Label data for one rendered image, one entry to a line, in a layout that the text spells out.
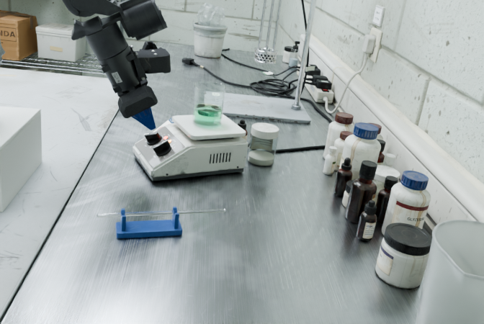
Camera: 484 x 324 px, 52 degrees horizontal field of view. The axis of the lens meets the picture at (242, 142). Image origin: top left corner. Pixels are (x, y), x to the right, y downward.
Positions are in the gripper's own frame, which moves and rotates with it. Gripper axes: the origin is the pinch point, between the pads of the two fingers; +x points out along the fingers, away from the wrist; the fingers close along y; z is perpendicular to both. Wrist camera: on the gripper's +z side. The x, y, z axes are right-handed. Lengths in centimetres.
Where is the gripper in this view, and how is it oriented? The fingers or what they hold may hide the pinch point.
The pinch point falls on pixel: (143, 109)
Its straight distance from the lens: 93.1
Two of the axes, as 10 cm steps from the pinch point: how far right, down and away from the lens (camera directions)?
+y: -3.3, -4.5, 8.3
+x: 3.2, 7.7, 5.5
